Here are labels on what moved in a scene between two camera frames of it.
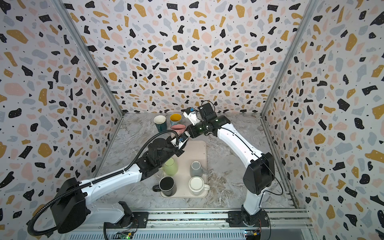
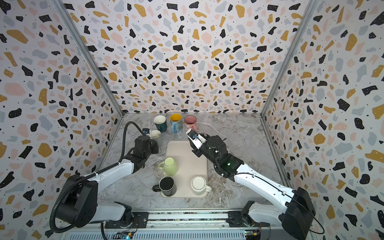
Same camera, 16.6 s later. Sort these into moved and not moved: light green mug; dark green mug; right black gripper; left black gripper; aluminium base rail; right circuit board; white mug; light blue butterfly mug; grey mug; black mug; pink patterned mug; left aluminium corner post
Moved: left black gripper; pink patterned mug; grey mug; right black gripper
Not moved: light green mug; black mug; aluminium base rail; left aluminium corner post; right circuit board; white mug; dark green mug; light blue butterfly mug
